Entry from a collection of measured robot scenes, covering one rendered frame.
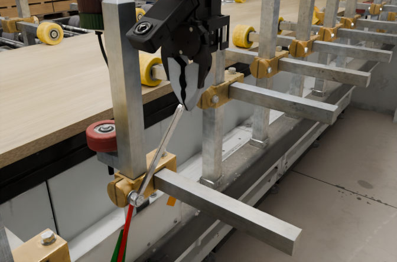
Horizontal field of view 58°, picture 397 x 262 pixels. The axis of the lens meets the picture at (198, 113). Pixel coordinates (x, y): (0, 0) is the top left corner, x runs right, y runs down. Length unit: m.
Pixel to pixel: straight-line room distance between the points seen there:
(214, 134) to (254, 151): 0.27
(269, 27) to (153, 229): 0.56
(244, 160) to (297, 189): 1.15
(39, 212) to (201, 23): 0.53
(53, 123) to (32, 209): 0.18
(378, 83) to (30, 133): 2.81
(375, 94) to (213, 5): 2.76
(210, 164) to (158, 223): 0.20
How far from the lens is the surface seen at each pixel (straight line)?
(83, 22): 0.59
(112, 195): 0.67
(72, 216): 0.91
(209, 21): 0.54
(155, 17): 0.51
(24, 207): 0.82
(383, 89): 3.23
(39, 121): 0.84
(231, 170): 0.97
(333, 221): 1.98
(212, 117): 0.80
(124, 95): 0.57
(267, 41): 0.97
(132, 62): 0.57
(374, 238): 1.97
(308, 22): 1.19
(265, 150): 1.07
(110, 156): 0.75
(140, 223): 0.70
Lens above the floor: 1.24
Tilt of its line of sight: 25 degrees down
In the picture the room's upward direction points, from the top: straight up
